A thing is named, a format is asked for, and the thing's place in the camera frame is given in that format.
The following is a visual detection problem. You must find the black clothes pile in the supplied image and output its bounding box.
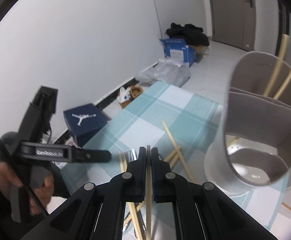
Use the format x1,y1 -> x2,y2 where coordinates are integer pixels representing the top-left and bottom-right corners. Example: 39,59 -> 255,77
166,23 -> 210,47

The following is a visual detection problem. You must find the silver metal fork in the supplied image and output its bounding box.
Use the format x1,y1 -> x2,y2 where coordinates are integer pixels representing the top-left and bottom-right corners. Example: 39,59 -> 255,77
124,149 -> 146,239

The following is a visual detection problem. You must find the grey entrance door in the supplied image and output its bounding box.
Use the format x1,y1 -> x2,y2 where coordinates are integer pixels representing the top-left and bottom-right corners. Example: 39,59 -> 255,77
210,0 -> 256,51

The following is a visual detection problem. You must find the navy Jordan shoe box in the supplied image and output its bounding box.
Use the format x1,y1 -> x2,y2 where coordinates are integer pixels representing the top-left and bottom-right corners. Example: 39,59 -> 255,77
64,103 -> 110,147

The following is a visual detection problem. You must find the blue cardboard box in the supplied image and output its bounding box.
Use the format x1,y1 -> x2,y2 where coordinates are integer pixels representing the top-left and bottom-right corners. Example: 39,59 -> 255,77
160,38 -> 197,67

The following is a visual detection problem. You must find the person's left hand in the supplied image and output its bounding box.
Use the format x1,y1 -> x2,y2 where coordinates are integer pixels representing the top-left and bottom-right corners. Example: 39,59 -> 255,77
0,161 -> 55,215

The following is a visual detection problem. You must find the wooden chopstick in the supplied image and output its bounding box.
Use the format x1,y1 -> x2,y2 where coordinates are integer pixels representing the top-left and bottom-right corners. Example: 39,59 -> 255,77
263,34 -> 289,96
273,70 -> 291,99
119,153 -> 143,239
162,121 -> 196,183
123,162 -> 176,228
165,150 -> 179,163
145,145 -> 152,240

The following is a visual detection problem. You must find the silver metal utensil holder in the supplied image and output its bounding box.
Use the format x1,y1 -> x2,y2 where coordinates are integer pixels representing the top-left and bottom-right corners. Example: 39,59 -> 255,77
204,51 -> 291,195

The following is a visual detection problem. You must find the grey plastic bag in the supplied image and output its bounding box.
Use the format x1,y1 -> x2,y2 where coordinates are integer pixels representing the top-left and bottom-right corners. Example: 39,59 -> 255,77
135,59 -> 191,87

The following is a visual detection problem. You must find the brown shoe with sock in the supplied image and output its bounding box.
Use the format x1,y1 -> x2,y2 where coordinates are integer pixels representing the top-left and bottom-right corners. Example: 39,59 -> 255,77
117,87 -> 131,109

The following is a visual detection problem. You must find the black framed glass door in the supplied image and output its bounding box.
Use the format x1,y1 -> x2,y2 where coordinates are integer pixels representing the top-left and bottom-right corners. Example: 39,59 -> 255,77
275,0 -> 290,56

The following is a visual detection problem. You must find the teal plaid tablecloth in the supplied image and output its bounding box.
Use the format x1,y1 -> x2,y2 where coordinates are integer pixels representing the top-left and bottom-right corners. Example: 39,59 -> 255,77
61,82 -> 289,239

